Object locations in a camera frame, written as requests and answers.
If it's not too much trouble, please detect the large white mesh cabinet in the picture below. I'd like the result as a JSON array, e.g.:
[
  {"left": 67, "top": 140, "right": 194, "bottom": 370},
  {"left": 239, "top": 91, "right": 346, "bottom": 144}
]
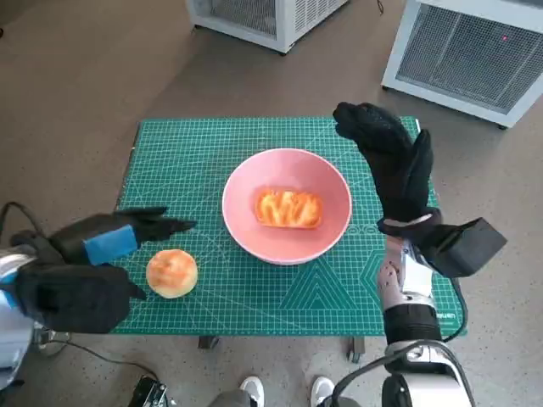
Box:
[{"left": 380, "top": 0, "right": 543, "bottom": 131}]

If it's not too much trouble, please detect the thin black floor cable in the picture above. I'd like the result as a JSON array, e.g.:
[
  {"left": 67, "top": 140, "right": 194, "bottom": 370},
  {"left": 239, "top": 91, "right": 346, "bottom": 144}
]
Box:
[{"left": 40, "top": 337, "right": 162, "bottom": 382}]

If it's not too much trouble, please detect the pink bowl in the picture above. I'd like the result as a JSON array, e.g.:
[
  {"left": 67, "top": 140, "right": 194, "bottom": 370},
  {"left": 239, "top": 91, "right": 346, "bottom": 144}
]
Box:
[{"left": 221, "top": 148, "right": 353, "bottom": 267}]

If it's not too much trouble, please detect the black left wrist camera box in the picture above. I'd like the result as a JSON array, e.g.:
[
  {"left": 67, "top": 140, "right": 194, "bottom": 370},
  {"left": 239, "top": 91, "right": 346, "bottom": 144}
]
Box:
[{"left": 14, "top": 261, "right": 133, "bottom": 335}]

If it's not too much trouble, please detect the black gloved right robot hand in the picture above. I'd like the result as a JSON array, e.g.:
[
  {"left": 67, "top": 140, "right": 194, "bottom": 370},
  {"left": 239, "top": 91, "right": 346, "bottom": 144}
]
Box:
[{"left": 332, "top": 101, "right": 445, "bottom": 238}]

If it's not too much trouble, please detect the black device on floor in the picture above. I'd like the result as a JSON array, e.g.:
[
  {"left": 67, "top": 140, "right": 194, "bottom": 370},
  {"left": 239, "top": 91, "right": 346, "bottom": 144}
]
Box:
[{"left": 126, "top": 375, "right": 171, "bottom": 407}]

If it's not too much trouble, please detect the small white mesh cabinet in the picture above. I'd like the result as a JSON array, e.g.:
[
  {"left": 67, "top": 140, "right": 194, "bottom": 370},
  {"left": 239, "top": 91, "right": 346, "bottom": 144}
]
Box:
[{"left": 185, "top": 0, "right": 351, "bottom": 54}]

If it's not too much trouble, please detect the rectangular orange toy bread loaf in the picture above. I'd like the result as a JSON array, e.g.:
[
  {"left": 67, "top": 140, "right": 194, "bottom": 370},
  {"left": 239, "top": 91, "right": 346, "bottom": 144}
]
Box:
[{"left": 253, "top": 185, "right": 324, "bottom": 231}]

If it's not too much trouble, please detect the person in light trousers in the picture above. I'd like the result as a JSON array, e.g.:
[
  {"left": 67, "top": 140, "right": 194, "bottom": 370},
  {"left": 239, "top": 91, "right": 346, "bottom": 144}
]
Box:
[{"left": 32, "top": 328, "right": 71, "bottom": 357}]

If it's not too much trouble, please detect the person in white shoes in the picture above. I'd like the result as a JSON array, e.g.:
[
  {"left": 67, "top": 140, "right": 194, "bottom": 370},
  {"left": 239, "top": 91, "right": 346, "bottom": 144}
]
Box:
[{"left": 207, "top": 375, "right": 336, "bottom": 407}]

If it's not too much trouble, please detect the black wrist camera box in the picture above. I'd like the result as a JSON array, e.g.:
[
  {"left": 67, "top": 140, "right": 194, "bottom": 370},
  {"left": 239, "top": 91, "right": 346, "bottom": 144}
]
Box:
[
  {"left": 14, "top": 261, "right": 133, "bottom": 335},
  {"left": 423, "top": 216, "right": 509, "bottom": 279}
]

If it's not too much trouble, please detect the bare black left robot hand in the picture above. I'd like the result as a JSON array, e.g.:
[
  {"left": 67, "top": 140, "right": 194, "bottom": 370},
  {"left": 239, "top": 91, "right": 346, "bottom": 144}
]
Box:
[{"left": 48, "top": 206, "right": 199, "bottom": 301}]

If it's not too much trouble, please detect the round toy bread bun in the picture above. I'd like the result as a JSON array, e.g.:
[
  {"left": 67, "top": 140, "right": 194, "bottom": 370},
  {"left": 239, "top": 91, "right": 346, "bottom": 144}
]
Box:
[{"left": 145, "top": 248, "right": 199, "bottom": 300}]

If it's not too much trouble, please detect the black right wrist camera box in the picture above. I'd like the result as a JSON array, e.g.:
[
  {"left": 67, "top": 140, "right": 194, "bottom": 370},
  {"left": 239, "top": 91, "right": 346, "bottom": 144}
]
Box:
[{"left": 423, "top": 216, "right": 509, "bottom": 279}]

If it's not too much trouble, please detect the black right upper arm cable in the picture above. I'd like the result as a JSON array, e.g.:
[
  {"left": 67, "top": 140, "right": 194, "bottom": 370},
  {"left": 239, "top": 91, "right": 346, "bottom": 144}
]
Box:
[{"left": 332, "top": 351, "right": 425, "bottom": 407}]

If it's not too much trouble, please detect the green cutting mat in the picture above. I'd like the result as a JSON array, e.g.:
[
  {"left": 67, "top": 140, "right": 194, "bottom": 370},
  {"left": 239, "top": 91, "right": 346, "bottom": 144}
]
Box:
[{"left": 108, "top": 116, "right": 470, "bottom": 338}]

